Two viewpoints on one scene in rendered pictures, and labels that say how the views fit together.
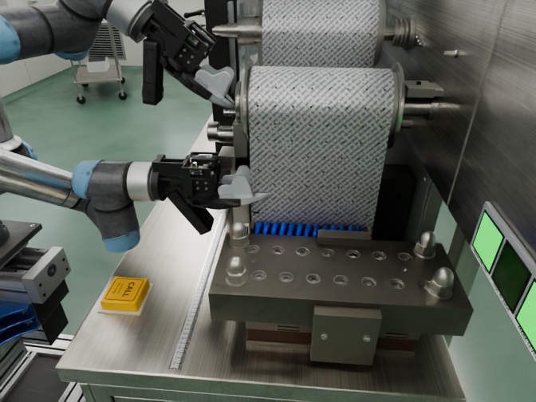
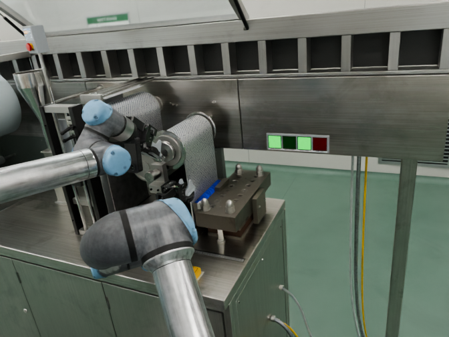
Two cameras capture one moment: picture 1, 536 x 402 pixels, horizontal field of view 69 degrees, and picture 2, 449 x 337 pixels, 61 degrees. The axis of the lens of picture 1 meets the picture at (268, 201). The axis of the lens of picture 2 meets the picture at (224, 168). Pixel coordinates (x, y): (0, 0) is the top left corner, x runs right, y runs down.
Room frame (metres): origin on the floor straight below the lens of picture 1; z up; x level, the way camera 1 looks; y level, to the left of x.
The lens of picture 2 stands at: (0.03, 1.16, 1.70)
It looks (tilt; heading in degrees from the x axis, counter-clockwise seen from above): 23 degrees down; 292
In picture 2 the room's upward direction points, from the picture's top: 6 degrees counter-clockwise
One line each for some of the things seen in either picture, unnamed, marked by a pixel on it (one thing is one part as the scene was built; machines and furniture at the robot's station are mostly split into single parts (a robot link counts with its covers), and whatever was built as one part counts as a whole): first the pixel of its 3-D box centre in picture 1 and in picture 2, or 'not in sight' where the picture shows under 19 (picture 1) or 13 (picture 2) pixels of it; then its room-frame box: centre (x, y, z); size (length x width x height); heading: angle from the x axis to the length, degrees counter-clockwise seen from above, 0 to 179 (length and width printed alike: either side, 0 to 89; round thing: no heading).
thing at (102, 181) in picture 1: (108, 181); not in sight; (0.65, 0.31, 1.11); 0.11 x 0.08 x 0.09; 85
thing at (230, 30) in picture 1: (226, 30); not in sight; (0.95, 0.10, 1.33); 0.06 x 0.03 x 0.03; 85
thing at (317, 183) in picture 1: (313, 187); (202, 172); (0.62, -0.09, 1.11); 0.23 x 0.01 x 0.18; 85
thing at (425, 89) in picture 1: (421, 87); not in sight; (0.67, -0.26, 1.28); 0.06 x 0.05 x 0.02; 85
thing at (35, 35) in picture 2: not in sight; (33, 39); (1.24, -0.04, 1.66); 0.07 x 0.07 x 0.10; 73
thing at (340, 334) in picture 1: (344, 336); (260, 205); (0.41, -0.12, 0.96); 0.10 x 0.03 x 0.11; 85
